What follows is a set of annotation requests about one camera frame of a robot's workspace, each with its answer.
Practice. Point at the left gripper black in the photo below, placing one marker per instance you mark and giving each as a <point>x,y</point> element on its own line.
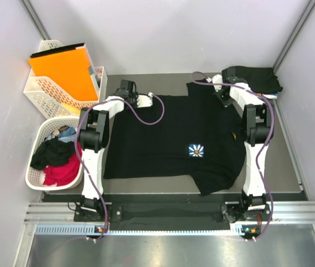
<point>134,95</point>

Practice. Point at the white perforated file organizer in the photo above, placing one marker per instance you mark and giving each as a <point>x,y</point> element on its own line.
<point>47,96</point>

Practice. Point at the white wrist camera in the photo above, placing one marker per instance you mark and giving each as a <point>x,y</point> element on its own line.
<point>216,81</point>
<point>144,100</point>

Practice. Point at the black folder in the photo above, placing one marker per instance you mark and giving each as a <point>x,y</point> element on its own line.
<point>57,50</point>

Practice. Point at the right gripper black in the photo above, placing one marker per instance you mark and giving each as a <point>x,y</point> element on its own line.
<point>225,103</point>

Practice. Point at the orange folder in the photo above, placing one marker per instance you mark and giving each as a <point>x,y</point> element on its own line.
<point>72,70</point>

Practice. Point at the black garment in basket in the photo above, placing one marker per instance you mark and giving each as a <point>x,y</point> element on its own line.
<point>52,153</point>

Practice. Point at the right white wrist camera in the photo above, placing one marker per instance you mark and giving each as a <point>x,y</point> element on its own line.
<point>216,81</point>

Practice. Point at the folded black t shirt stack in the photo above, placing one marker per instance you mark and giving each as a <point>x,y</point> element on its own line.
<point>260,80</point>

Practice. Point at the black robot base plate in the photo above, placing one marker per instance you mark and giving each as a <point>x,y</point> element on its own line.
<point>171,212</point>

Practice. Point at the aluminium frame rail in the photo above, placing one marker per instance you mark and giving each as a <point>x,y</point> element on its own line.
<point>60,218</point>

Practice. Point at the red garment in basket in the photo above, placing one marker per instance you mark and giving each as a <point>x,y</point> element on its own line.
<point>62,175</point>

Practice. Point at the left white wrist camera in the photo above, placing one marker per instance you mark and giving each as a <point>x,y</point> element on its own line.
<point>144,100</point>

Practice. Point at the black t shirt flower print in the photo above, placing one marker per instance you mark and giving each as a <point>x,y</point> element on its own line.
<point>191,135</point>

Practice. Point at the blue garment in basket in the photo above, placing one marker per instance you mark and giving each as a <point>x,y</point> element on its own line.
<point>64,134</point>

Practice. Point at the white oval laundry basket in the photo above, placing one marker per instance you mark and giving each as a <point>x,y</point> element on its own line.
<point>35,178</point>

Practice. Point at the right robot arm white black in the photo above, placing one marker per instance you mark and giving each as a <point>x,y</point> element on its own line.
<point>257,128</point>

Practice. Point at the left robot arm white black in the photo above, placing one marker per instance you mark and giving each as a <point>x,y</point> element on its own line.
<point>93,138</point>

